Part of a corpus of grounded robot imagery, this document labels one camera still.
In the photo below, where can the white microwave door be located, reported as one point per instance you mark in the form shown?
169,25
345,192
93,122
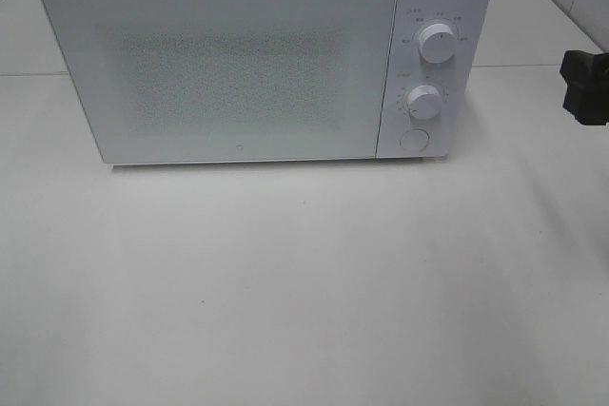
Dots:
207,81

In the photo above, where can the round white door button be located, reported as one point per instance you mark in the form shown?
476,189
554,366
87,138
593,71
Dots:
415,141

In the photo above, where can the white timer knob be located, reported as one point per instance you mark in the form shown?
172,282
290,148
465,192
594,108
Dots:
424,102

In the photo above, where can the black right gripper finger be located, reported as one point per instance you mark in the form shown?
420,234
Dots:
584,69
588,106

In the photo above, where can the upper white power knob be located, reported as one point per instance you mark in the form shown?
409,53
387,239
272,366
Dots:
437,42

